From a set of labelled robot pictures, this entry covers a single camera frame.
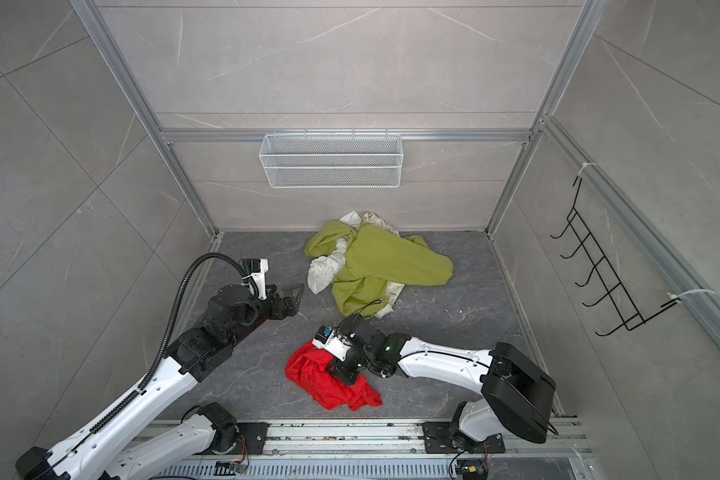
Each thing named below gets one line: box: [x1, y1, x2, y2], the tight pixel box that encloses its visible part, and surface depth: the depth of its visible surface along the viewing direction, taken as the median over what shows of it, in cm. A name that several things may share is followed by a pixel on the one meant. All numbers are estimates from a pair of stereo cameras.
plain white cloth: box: [307, 238, 348, 295], surface depth 108 cm
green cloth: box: [305, 220, 454, 318], surface depth 103 cm
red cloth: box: [284, 342, 383, 412], surface depth 74 cm
